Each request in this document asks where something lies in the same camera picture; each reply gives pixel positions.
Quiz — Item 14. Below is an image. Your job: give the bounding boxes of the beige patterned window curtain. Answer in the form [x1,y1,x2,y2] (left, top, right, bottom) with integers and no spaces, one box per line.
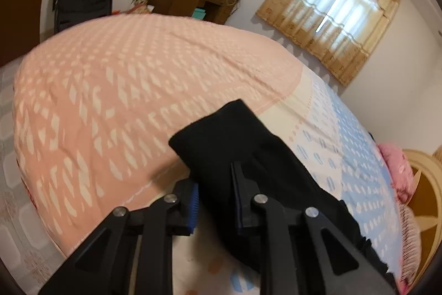
[256,0,403,87]

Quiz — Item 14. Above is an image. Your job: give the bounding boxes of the bed with patterned sheet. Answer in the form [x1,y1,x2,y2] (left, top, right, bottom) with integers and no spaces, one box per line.
[12,12,420,295]

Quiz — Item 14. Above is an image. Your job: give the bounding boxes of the black pants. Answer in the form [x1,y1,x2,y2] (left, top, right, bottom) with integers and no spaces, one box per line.
[169,99,398,285]

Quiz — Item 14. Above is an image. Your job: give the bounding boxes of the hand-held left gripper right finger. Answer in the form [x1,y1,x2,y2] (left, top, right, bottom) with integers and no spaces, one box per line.
[231,162,398,295]

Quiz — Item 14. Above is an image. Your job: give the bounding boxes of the cream and wood headboard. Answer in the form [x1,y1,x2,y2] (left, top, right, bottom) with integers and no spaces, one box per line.
[402,149,442,295]

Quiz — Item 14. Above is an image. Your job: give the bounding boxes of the patterned gift bag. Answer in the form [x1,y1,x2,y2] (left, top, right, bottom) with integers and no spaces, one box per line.
[128,0,155,14]

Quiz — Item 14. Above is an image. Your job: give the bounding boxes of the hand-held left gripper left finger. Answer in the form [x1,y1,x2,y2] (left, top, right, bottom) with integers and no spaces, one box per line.
[38,179,200,295]

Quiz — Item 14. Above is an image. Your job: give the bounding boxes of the pink pillow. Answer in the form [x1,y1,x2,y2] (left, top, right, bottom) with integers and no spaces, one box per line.
[377,143,413,203]

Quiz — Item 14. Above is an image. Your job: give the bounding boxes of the striped pillow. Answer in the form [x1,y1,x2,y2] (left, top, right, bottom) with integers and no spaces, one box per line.
[397,203,420,292]

